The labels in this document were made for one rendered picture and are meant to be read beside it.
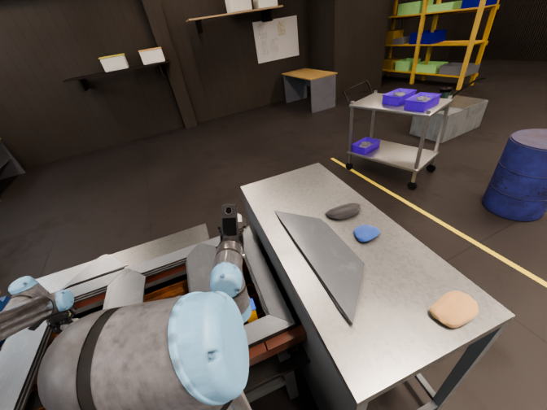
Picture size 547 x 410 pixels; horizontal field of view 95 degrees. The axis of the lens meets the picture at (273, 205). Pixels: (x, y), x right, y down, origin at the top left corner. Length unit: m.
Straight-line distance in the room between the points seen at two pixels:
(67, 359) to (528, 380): 2.31
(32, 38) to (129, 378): 7.15
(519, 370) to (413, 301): 1.37
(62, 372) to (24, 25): 7.13
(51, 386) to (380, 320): 0.88
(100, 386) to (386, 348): 0.80
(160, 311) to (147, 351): 0.04
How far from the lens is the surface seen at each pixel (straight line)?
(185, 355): 0.30
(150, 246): 2.02
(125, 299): 1.61
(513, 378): 2.34
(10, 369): 1.75
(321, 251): 1.15
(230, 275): 0.61
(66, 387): 0.35
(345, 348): 0.95
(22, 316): 1.11
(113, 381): 0.33
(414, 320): 1.04
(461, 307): 1.08
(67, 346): 0.36
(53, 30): 7.24
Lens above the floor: 1.92
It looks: 36 degrees down
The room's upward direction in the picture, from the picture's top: 9 degrees counter-clockwise
